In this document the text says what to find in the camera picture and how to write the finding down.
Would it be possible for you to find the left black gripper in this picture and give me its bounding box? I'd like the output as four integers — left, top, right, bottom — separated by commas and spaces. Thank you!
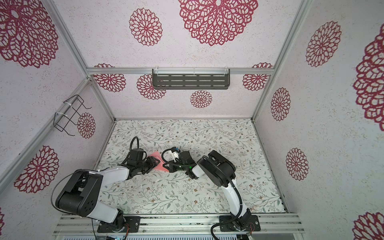
137, 155, 161, 175

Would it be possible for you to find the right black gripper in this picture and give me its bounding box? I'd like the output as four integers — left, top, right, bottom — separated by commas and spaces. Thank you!
163, 159, 190, 174

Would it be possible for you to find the pink square paper sheet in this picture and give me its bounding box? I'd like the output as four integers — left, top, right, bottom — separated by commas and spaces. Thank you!
150, 151, 169, 173

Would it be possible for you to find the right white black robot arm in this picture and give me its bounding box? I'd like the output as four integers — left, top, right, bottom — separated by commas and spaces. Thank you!
161, 147, 252, 227

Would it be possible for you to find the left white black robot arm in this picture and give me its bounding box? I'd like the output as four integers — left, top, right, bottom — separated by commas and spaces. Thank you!
54, 156, 161, 225

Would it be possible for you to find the right wrist camera with cable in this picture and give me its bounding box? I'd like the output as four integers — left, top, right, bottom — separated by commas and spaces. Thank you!
161, 147, 195, 164

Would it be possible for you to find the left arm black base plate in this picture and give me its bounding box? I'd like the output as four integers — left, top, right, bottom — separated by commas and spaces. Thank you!
97, 215, 141, 234

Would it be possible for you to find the dark grey slotted wall shelf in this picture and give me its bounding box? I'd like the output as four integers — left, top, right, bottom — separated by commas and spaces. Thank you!
152, 69, 231, 90

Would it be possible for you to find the black wire wall rack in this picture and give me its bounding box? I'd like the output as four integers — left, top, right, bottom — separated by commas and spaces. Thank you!
53, 95, 91, 137

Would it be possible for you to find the aluminium front rail base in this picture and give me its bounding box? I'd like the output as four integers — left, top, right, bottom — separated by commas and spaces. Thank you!
53, 213, 305, 237

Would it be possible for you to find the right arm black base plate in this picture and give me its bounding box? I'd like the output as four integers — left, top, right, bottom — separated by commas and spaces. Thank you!
220, 215, 261, 232

